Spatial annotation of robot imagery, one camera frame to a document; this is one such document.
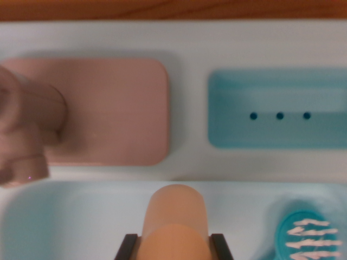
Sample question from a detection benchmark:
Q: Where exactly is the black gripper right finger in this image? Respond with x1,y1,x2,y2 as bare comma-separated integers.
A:
208,233,234,260

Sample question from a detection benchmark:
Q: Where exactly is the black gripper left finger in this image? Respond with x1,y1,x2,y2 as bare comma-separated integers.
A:
115,234,142,260

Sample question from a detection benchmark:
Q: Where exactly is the beige detergent bottle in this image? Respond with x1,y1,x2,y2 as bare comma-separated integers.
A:
137,184,211,260

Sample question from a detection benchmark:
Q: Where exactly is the light blue toy sink unit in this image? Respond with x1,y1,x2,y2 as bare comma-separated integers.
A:
0,18,347,260

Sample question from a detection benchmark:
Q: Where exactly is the teal dish brush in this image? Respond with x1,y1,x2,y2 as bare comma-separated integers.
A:
275,210,344,260

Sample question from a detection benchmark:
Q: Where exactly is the grey toy faucet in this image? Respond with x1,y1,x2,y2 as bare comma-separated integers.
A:
0,58,171,190

